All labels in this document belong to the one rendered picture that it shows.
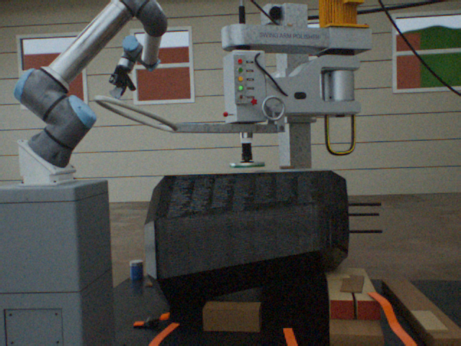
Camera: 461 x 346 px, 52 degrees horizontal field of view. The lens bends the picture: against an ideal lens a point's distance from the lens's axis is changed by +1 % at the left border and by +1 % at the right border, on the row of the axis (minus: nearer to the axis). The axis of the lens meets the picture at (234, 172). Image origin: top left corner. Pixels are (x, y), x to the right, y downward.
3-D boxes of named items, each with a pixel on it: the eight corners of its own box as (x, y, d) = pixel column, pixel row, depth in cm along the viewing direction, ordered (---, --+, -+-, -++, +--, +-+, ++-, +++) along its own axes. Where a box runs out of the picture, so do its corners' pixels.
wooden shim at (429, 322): (410, 313, 244) (410, 311, 243) (430, 313, 243) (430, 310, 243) (426, 332, 219) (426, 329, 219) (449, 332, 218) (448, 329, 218)
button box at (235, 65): (245, 104, 277) (244, 55, 276) (247, 103, 275) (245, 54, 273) (233, 104, 275) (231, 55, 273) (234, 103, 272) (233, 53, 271)
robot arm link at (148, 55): (175, 12, 214) (162, 63, 279) (153, -7, 213) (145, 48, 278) (158, 30, 211) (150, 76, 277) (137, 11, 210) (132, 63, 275)
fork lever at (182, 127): (274, 133, 305) (274, 125, 305) (287, 132, 287) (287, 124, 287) (169, 132, 283) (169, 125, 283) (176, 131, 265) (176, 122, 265)
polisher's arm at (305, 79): (345, 131, 322) (343, 58, 319) (364, 130, 300) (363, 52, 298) (244, 134, 299) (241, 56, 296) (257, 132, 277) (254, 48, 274)
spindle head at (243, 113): (277, 127, 307) (275, 58, 305) (292, 125, 286) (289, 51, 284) (225, 128, 296) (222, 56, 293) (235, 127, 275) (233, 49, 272)
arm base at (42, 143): (54, 169, 197) (68, 151, 196) (19, 139, 197) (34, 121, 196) (72, 166, 216) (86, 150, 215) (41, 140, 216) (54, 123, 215)
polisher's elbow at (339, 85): (319, 104, 314) (318, 74, 313) (343, 104, 321) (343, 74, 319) (334, 101, 296) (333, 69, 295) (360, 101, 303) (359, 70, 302)
